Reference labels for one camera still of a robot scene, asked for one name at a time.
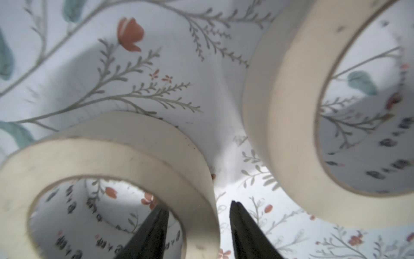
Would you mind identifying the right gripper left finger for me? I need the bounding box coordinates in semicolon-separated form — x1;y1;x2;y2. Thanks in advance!
114;205;169;259

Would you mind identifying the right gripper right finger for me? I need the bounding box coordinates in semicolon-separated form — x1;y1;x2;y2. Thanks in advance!
230;201;283;259

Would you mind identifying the cream masking tape roll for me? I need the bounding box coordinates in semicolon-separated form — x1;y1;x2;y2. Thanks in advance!
243;1;414;228
1;112;220;259

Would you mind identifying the floral table mat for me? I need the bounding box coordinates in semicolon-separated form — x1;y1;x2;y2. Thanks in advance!
1;1;414;259

